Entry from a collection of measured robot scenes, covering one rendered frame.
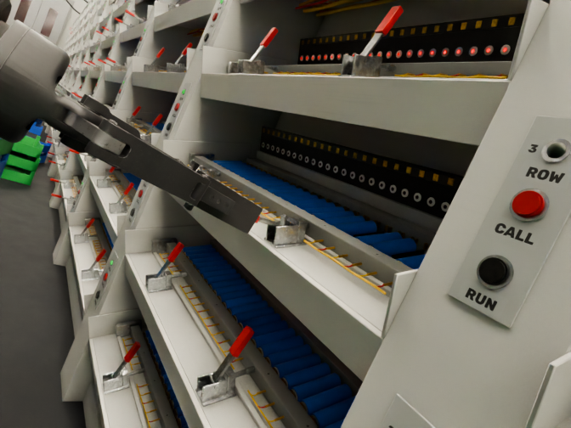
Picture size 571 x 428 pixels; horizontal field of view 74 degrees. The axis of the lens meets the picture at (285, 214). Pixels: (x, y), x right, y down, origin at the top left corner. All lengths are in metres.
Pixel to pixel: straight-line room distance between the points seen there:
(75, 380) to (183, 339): 0.44
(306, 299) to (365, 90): 0.21
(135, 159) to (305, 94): 0.25
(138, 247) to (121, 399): 0.28
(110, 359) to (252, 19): 0.72
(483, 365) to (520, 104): 0.16
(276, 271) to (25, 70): 0.26
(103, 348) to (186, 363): 0.37
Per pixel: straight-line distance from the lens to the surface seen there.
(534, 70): 0.30
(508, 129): 0.29
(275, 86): 0.53
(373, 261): 0.36
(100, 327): 0.90
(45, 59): 0.30
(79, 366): 0.95
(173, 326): 0.60
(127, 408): 0.75
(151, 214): 0.82
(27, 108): 0.30
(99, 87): 2.17
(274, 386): 0.47
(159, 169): 0.30
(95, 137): 0.27
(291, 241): 0.42
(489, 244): 0.26
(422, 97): 0.34
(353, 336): 0.31
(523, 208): 0.26
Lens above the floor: 0.61
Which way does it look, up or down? 5 degrees down
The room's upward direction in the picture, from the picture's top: 25 degrees clockwise
